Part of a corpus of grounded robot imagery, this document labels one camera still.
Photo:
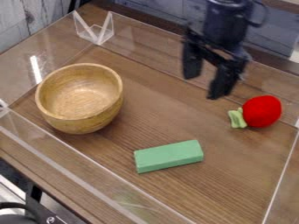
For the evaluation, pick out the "black metal table frame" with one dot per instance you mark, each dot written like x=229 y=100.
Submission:
x=50 y=212

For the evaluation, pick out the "red plush strawberry toy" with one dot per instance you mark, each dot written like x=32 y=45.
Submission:
x=257 y=113

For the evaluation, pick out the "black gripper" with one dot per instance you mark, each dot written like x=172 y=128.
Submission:
x=228 y=60

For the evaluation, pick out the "wooden bowl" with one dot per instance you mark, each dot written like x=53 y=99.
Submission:
x=80 y=97

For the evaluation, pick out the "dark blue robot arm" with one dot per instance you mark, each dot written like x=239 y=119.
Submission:
x=216 y=42

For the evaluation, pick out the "clear acrylic tray enclosure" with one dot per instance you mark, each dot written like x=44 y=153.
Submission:
x=243 y=184

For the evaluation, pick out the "green rectangular block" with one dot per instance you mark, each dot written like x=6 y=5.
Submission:
x=169 y=155

